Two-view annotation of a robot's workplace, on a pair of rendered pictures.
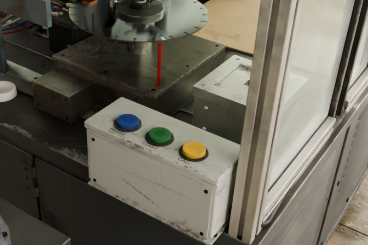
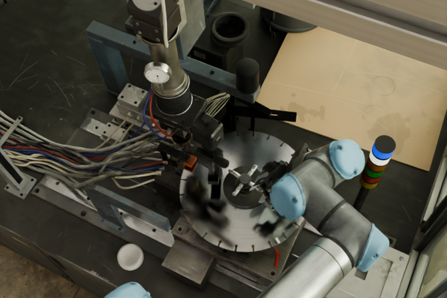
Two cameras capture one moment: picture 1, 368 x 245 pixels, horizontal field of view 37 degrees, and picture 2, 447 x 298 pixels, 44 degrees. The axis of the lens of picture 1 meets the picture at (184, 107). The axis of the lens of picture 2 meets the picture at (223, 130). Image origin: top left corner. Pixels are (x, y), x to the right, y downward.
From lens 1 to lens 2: 1.01 m
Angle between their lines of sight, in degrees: 28
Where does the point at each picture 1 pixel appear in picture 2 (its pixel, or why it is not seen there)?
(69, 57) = (187, 233)
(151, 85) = (270, 266)
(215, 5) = (291, 51)
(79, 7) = (188, 193)
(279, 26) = not seen: outside the picture
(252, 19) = (332, 73)
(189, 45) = not seen: hidden behind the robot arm
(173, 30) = (284, 221)
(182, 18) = not seen: hidden behind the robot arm
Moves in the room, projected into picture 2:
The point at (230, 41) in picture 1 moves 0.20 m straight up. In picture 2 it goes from (317, 122) to (325, 84)
